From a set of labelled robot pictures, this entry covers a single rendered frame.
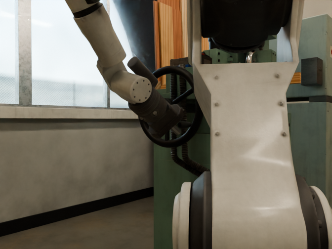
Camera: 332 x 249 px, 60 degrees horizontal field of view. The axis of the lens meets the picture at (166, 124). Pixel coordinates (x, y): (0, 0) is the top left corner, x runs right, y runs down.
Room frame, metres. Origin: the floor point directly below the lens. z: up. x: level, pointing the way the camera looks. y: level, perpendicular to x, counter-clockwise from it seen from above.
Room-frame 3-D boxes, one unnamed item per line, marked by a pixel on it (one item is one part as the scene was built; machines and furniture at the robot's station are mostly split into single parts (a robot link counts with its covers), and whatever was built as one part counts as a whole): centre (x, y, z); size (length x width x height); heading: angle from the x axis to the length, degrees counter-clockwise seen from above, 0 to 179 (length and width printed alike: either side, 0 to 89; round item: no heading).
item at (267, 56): (1.34, -0.46, 1.02); 0.09 x 0.07 x 0.12; 52
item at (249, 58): (1.31, -0.40, 1.02); 0.12 x 0.03 x 0.12; 142
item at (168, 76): (1.14, -0.09, 0.91); 0.15 x 0.14 x 0.09; 52
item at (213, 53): (1.30, -0.23, 1.03); 0.14 x 0.07 x 0.09; 142
